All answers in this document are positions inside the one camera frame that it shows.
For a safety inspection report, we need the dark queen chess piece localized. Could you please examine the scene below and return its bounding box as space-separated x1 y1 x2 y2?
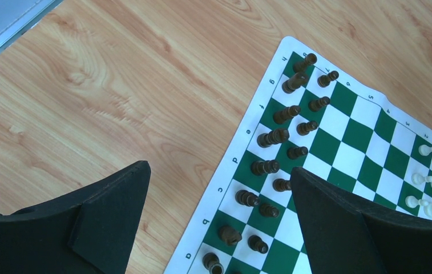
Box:
250 160 280 176

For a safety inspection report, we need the dark knight chess piece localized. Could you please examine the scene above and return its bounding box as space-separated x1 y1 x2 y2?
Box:
218 225 242 246

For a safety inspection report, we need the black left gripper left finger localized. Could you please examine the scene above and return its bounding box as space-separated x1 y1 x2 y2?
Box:
0 160 151 273

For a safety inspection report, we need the dark pawn chess piece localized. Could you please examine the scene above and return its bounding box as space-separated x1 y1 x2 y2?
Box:
248 235 269 254

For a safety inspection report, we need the white chess pawn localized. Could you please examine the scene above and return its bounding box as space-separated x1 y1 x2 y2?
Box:
405 196 429 208
418 144 432 156
411 173 432 185

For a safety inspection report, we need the green white chess board mat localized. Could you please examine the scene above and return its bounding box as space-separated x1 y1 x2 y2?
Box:
165 36 432 273

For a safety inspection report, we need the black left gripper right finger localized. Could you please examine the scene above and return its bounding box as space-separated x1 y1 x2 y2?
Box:
290 167 432 273

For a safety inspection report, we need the dark rook chess piece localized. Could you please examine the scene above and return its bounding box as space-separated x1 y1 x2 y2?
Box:
203 252 224 274

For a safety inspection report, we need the dark king chess piece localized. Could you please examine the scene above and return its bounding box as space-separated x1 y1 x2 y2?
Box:
257 128 289 148

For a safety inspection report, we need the dark bishop chess piece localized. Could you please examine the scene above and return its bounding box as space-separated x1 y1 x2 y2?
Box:
235 190 261 207

